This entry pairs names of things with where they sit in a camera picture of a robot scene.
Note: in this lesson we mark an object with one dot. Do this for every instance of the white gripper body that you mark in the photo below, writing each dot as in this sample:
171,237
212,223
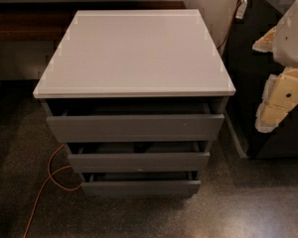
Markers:
292,44

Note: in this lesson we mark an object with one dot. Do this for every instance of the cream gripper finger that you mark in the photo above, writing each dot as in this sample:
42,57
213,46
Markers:
265,43
279,98

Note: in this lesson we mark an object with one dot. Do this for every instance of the grey drawer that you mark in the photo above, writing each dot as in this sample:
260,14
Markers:
141,184
137,157
136,128

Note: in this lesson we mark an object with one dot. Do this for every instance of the grey top drawer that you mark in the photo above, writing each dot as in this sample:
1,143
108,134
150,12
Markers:
136,128

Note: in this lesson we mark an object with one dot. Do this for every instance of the grey bottom drawer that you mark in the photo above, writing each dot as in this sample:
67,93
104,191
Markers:
141,184

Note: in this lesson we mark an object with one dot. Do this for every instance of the grey drawer cabinet white top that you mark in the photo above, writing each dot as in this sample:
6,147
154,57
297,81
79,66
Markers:
136,62

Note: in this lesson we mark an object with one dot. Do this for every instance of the black bin cabinet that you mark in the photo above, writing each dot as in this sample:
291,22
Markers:
249,71

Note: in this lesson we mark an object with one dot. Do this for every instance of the dark wooden bench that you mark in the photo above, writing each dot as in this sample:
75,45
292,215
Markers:
48,21

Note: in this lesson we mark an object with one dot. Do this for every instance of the white cable tag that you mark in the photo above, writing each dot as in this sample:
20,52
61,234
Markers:
241,9

